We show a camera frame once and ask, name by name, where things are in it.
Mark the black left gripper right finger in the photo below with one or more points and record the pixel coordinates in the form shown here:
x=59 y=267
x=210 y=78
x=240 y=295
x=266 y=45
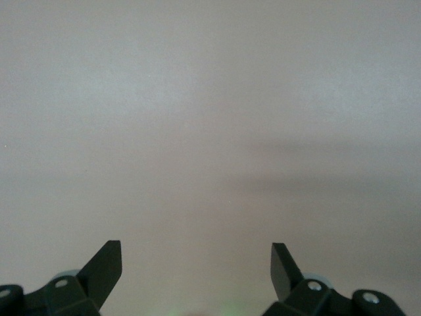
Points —
x=283 y=279

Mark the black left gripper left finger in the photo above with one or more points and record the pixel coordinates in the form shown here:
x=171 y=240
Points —
x=102 y=279

